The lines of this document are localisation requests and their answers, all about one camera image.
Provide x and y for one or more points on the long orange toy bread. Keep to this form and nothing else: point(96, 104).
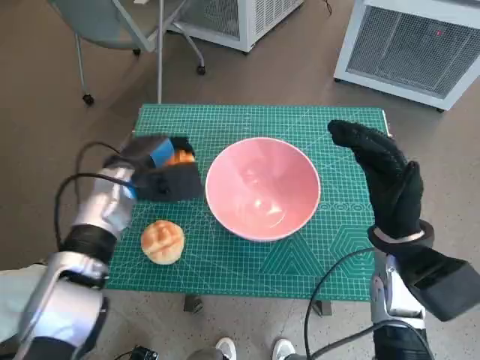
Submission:
point(182, 157)

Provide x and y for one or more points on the thin metal pole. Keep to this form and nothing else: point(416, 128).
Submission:
point(160, 56)

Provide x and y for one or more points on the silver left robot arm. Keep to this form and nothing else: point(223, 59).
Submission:
point(105, 202)

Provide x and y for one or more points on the round toy bread bun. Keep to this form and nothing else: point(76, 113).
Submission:
point(163, 243)

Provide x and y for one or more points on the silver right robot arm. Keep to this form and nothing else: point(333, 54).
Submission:
point(393, 296)

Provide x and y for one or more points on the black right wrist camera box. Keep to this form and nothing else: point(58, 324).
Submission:
point(442, 285)

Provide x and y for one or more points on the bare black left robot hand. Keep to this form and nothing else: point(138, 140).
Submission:
point(142, 150)

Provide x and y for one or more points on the black table bracket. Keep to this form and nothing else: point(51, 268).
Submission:
point(193, 303)
point(323, 308)

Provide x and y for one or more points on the white mesh cabinet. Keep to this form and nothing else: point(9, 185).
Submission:
point(405, 48)
point(262, 15)

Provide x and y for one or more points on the pink bowl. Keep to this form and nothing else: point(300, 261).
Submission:
point(262, 187)

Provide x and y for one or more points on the grey office chair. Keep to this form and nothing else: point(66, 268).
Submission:
point(105, 26)

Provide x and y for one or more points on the white shoe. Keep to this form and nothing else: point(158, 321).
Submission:
point(283, 348)
point(225, 348)

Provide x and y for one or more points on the green cutting mat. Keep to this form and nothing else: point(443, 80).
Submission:
point(232, 262)

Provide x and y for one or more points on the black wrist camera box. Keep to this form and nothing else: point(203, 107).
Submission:
point(442, 285)
point(172, 183)

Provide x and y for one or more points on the small black device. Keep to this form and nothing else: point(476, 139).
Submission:
point(144, 353)

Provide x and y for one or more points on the person's leg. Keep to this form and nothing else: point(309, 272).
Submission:
point(15, 296)

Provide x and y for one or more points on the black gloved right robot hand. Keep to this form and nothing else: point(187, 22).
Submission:
point(390, 180)

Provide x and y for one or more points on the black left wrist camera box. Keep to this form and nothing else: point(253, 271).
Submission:
point(172, 183)

